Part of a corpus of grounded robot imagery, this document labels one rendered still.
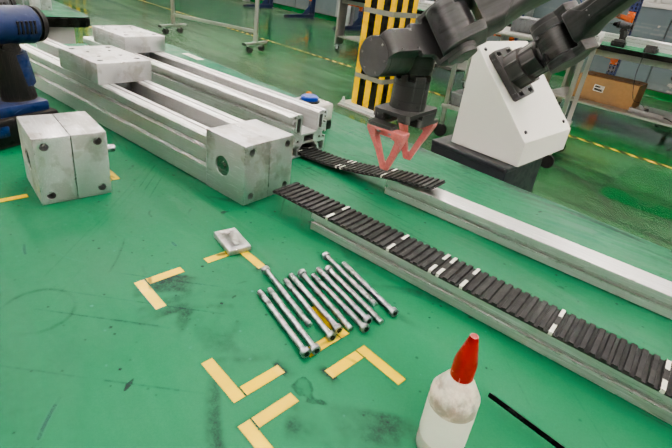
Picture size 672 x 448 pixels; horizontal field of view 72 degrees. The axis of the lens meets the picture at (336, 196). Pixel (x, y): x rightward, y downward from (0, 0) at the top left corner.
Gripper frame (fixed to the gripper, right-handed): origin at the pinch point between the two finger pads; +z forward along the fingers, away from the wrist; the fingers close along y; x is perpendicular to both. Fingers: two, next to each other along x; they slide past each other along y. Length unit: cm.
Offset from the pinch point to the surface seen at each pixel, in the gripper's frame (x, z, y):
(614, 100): -9, 53, -475
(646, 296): 39.6, 4.7, 2.9
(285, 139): -11.9, -2.9, 15.1
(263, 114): -29.2, -0.2, 2.3
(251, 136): -14.9, -3.3, 19.5
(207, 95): -45.4, 0.0, 2.6
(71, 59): -63, -5, 21
